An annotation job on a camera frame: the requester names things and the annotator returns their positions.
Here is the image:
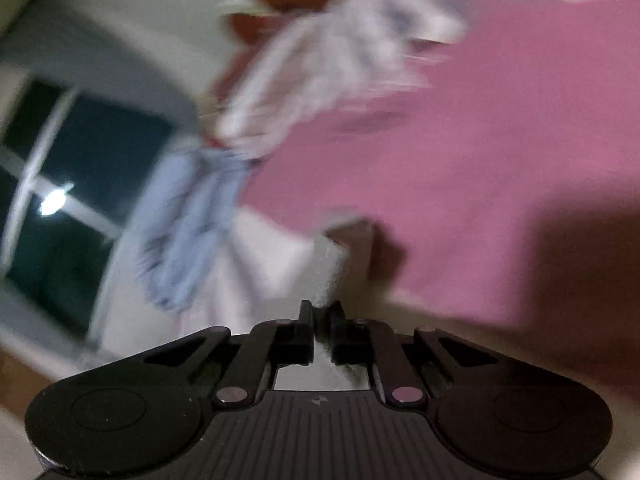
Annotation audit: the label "grey pants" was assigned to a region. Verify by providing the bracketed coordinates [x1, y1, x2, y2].
[265, 216, 374, 391]

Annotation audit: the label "grey right curtain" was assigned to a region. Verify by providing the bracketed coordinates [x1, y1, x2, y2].
[1, 0, 198, 133]

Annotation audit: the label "striped pink bed sheet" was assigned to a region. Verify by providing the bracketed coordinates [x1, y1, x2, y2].
[98, 0, 640, 411]

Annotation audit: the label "dark glass window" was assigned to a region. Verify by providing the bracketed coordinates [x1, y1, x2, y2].
[1, 67, 172, 338]

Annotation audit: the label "folded light blue duvet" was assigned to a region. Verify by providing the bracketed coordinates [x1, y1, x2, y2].
[134, 148, 250, 314]

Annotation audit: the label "striped pillow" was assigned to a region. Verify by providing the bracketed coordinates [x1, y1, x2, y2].
[278, 0, 626, 126]

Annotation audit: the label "folded pink white blanket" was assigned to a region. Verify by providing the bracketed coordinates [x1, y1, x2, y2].
[213, 13, 368, 159]

